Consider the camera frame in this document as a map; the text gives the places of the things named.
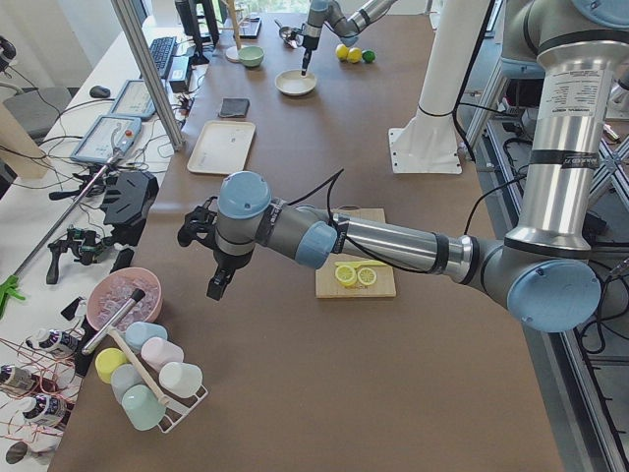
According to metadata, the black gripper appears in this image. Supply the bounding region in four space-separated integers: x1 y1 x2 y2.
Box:
206 234 255 301
301 35 318 77

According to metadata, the cream round plate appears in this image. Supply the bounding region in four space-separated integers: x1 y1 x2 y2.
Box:
274 70 317 96

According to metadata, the cream rectangular tray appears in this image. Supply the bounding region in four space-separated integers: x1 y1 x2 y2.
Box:
187 120 256 175

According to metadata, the metal scoop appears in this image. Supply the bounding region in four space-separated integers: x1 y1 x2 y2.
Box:
274 19 302 49

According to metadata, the yellow lemon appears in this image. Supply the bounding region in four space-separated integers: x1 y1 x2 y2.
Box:
335 43 349 62
346 47 363 64

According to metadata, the mint green bowl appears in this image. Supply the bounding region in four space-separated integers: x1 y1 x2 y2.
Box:
238 45 264 68

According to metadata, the green lime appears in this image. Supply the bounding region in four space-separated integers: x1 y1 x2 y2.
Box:
362 49 376 64

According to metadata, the wooden cup stand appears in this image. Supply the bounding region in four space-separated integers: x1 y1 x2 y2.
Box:
224 0 254 67

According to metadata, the grey folded cloth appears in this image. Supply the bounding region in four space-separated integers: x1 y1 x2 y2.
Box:
218 97 250 118

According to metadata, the wooden cutting board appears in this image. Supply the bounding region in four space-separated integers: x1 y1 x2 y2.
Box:
314 207 397 300

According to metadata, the black monitor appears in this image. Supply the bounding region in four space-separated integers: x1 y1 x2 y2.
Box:
174 0 219 66

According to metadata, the pink bowl with ice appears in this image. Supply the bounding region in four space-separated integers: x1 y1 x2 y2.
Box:
86 267 163 331

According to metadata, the rack of pastel cups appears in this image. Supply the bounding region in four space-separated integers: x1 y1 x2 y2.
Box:
93 326 210 434

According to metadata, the yellow plastic knife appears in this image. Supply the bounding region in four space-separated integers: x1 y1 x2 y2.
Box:
334 260 387 268

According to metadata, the black keyboard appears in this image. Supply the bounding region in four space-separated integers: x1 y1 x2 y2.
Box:
149 36 177 79

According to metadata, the blue teach pendant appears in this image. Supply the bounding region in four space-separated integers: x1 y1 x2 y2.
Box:
70 114 143 164
110 80 156 121

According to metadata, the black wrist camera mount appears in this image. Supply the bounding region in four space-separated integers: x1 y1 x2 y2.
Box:
177 196 217 250

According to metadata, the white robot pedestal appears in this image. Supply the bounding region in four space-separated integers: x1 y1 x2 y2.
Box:
389 1 492 175

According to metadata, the aluminium frame post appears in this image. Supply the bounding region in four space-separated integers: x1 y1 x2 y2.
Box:
111 0 185 151

